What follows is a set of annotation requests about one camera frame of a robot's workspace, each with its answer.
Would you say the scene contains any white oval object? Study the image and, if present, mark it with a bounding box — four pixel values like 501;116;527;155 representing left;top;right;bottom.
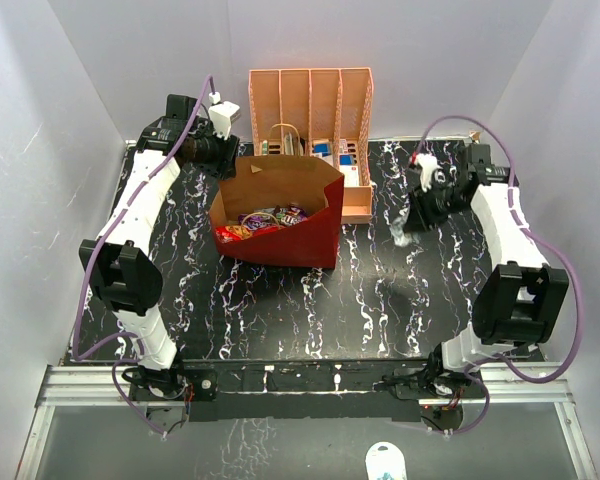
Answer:
365;441;407;480

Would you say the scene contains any purple cable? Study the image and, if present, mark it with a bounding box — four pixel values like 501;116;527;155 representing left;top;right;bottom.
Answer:
414;115;585;435
70;74;219;436

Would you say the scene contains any red chips bag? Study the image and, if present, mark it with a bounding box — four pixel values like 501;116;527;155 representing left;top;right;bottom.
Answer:
215;225;253;244

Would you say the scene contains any red paper bag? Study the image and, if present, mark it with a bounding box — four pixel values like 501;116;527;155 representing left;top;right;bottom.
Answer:
209;154;344;269

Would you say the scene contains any light blue snack pouch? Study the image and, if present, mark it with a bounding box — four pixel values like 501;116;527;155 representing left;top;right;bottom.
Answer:
390;214;422;248

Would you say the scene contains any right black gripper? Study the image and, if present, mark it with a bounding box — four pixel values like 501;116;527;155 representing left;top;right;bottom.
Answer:
403;178;470;233

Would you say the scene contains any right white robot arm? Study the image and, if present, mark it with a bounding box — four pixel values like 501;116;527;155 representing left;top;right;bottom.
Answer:
409;143;570;397

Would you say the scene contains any red white paper box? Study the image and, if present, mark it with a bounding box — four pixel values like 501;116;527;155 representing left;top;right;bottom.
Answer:
311;141;333;163

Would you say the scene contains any peach desk organizer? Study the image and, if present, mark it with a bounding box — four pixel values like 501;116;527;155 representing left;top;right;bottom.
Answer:
248;67;374;224

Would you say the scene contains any white card box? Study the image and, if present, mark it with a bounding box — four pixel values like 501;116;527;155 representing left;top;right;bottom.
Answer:
338;154;360;188

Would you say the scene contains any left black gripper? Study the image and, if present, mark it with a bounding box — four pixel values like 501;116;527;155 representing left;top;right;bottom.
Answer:
187;124;238;181

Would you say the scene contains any purple candy pack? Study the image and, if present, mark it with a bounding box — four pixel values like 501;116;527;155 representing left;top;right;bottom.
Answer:
238;211;283;235
274;204;309;227

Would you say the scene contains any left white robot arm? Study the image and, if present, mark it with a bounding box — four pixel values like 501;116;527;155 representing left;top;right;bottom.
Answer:
79;93;240;399

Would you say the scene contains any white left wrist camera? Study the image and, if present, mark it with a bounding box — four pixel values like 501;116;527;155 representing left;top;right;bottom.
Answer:
208;92;241;140

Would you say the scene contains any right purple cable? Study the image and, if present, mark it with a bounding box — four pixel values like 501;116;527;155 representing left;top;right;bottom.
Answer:
414;115;585;435

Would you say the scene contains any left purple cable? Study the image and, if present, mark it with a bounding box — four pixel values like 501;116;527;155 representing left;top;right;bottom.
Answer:
70;74;219;436

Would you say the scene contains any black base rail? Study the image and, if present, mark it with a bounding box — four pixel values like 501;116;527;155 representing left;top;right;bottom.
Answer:
122;359;484;422

